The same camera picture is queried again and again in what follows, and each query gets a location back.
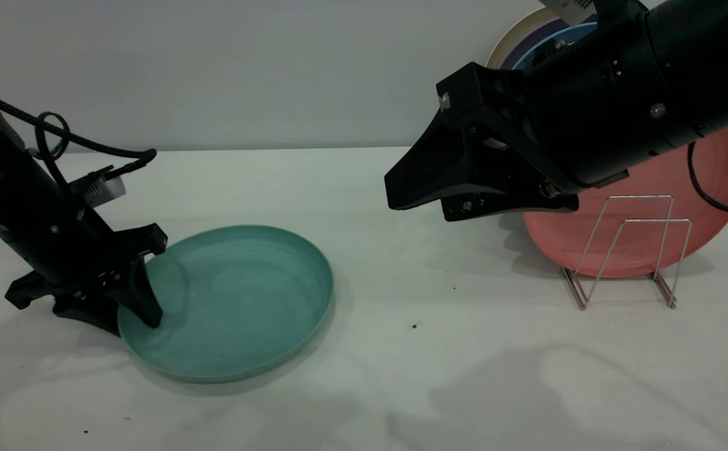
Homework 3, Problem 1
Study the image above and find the metal wire plate rack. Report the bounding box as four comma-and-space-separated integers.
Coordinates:
559, 194, 694, 311

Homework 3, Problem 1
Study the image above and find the green round plate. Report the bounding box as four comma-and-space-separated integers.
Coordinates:
117, 225, 335, 383

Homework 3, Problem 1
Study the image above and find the thin black cable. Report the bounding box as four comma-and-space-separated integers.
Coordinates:
688, 141, 728, 217

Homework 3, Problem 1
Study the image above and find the white label tag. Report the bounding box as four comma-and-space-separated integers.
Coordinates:
79, 174, 128, 206

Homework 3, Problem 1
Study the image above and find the white barcode tag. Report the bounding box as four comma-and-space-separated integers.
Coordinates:
538, 0, 598, 27

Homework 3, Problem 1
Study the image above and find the purple round plate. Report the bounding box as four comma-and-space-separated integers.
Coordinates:
501, 18, 596, 70

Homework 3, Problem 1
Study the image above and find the cream round plate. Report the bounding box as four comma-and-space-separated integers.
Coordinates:
486, 6, 565, 70

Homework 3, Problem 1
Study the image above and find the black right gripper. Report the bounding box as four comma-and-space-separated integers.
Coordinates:
384, 16, 673, 222

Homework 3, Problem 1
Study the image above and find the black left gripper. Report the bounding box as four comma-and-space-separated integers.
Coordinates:
5, 209, 169, 337

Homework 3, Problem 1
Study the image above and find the pink round plate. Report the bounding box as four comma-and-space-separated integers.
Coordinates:
523, 122, 728, 279

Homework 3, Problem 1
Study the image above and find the blue round plate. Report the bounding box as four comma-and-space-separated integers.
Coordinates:
513, 22, 600, 71

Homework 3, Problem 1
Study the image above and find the black braided cable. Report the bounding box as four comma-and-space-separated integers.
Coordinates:
0, 19, 158, 189

